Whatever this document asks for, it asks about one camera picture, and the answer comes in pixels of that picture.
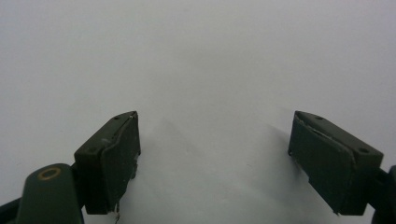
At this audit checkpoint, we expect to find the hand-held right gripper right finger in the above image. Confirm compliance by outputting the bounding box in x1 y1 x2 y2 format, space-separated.
287 110 385 217

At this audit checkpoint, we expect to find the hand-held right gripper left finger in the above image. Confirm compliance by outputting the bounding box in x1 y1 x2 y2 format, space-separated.
74 110 142 216

